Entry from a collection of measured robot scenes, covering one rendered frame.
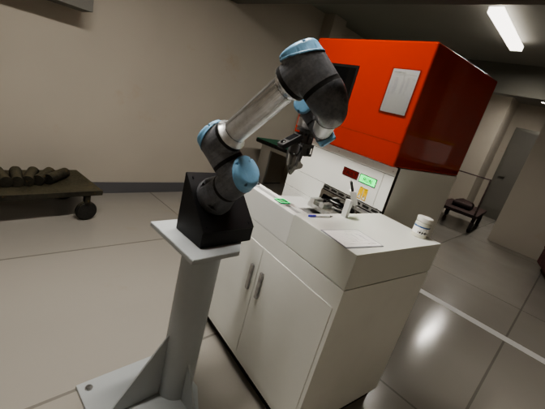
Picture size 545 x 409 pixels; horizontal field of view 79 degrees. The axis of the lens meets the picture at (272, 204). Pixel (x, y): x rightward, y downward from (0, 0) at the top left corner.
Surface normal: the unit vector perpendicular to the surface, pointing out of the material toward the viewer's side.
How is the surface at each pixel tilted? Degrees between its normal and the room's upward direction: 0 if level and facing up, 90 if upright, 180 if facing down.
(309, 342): 90
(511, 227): 90
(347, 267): 90
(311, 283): 90
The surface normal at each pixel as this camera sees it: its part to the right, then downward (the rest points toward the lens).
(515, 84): -0.69, 0.04
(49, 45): 0.68, 0.39
